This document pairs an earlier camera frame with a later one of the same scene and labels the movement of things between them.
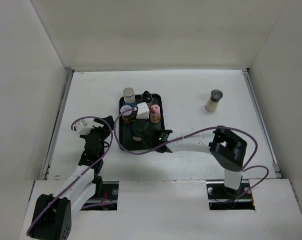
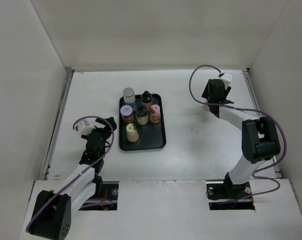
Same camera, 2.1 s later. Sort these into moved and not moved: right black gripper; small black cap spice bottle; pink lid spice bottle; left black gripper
Moved: right black gripper
Not moved: left black gripper; small black cap spice bottle; pink lid spice bottle
